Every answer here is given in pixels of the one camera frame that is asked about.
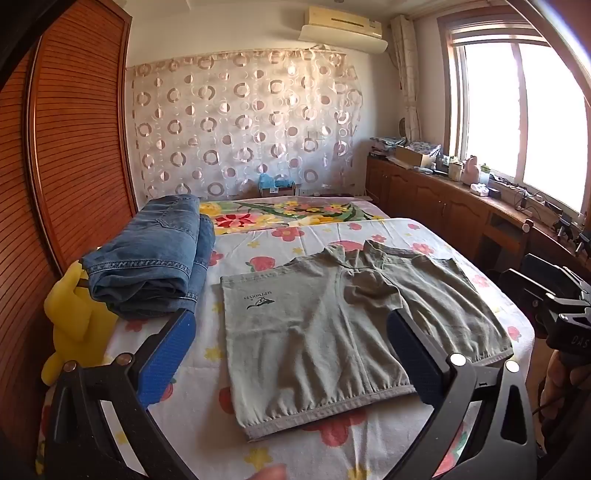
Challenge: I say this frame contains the white strawberry print sheet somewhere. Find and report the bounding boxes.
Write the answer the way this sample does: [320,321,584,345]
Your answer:
[41,217,536,480]

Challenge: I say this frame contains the folded blue jeans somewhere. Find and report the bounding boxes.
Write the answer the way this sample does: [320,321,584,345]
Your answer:
[81,194,217,320]

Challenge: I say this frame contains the cardboard box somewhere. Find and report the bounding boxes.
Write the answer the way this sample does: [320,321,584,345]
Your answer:
[392,145,437,169]

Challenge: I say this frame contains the white air conditioner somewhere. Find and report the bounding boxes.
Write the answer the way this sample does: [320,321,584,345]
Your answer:
[299,6,389,55]

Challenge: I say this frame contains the person's right hand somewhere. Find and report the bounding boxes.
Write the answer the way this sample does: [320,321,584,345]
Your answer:
[540,353,591,416]

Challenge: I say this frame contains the yellow plush toy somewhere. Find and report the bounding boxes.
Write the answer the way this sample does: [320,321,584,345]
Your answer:
[41,261,120,386]

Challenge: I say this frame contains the wooden louvred wardrobe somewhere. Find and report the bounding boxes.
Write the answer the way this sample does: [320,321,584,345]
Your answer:
[0,0,139,462]

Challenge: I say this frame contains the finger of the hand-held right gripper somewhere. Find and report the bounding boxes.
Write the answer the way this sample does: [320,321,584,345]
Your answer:
[501,267,561,324]

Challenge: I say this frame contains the window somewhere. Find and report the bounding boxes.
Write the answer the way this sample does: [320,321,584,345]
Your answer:
[436,9,591,227]

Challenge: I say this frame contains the patterned window curtain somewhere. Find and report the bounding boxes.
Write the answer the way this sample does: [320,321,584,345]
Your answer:
[389,15,422,141]

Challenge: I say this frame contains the blue tissue pack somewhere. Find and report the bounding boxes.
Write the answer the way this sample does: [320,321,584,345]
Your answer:
[256,173,296,197]

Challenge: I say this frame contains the circle pattern sheer curtain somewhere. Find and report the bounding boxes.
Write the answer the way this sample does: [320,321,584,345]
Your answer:
[126,46,361,200]

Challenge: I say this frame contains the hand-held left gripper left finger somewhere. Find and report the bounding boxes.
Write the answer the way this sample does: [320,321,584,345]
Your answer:
[44,308,204,480]

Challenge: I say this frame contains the wooden chair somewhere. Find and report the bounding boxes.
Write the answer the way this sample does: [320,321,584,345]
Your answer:
[519,219,555,271]

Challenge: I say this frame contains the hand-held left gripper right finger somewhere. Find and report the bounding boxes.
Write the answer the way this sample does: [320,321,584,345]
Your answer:
[387,308,539,480]

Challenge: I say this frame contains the person's left hand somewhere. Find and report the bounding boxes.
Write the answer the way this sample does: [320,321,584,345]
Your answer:
[249,465,289,480]

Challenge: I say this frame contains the olive green pants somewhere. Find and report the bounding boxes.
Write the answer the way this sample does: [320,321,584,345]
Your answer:
[211,240,515,441]

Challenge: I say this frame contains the pile of papers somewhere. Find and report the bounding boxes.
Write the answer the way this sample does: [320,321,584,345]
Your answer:
[368,136,407,160]

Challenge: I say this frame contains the wooden cabinet row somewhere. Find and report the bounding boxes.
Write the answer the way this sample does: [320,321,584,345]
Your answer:
[366,154,591,296]

